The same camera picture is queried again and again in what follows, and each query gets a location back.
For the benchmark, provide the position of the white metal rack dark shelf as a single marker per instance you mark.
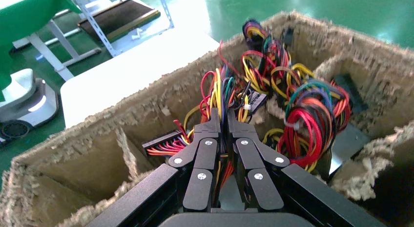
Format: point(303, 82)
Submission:
point(119, 18)

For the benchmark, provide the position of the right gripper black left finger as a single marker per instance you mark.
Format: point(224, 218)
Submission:
point(202, 160)

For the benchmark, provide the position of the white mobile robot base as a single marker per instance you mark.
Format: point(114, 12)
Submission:
point(29, 99)

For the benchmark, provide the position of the worn cardboard box with dividers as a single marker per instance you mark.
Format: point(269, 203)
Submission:
point(145, 99)

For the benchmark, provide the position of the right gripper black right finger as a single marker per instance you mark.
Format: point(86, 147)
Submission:
point(255, 164)

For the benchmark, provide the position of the green cloth covered table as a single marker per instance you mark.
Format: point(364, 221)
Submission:
point(29, 15)

